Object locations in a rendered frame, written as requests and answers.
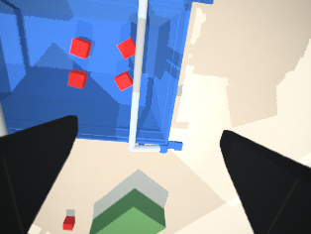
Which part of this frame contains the small red block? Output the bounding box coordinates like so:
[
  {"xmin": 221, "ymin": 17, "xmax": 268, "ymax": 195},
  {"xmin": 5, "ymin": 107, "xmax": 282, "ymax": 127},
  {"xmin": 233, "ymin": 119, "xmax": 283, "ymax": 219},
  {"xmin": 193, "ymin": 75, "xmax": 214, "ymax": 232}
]
[
  {"xmin": 67, "ymin": 69, "xmax": 87, "ymax": 88},
  {"xmin": 114, "ymin": 71, "xmax": 133, "ymax": 91},
  {"xmin": 62, "ymin": 216, "xmax": 75, "ymax": 231},
  {"xmin": 117, "ymin": 37, "xmax": 136, "ymax": 59},
  {"xmin": 70, "ymin": 38, "xmax": 91, "ymax": 59}
]

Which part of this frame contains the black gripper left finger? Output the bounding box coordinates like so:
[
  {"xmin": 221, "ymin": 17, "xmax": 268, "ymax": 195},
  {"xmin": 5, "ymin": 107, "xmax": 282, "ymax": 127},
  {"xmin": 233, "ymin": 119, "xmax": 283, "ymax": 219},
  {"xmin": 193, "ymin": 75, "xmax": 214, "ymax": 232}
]
[{"xmin": 0, "ymin": 115, "xmax": 78, "ymax": 234}]

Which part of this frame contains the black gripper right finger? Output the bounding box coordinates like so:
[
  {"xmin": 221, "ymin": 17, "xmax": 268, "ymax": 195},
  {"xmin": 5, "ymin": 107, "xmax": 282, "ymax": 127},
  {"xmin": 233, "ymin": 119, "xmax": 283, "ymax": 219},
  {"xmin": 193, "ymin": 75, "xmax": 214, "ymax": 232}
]
[{"xmin": 219, "ymin": 130, "xmax": 311, "ymax": 234}]

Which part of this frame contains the green block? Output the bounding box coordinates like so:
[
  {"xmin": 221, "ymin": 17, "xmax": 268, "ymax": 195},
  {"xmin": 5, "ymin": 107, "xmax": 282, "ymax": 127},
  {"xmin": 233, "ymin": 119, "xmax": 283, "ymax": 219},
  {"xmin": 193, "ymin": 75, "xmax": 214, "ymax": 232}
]
[{"xmin": 89, "ymin": 188, "xmax": 166, "ymax": 234}]

